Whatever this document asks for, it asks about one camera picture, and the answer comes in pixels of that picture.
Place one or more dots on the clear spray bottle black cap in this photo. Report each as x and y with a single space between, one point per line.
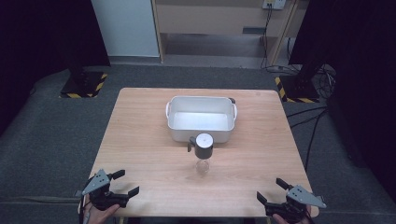
204 149

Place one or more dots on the white panel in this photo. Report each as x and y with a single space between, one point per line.
127 28

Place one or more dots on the white wall socket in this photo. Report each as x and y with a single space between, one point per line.
274 3

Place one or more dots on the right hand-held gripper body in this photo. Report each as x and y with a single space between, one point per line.
303 196

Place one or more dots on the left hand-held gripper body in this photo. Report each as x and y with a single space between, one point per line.
99 182

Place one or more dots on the black stand with striped base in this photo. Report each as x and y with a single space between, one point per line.
81 85
297 88

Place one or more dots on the black curtain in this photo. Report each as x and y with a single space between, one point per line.
37 37
364 62

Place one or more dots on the person's right hand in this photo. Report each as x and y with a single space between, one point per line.
303 221

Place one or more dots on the person's left hand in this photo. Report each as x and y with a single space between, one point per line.
99 217

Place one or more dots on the wooden cabinet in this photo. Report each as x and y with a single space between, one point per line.
211 18

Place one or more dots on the white rectangular basin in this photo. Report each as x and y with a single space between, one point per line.
202 121

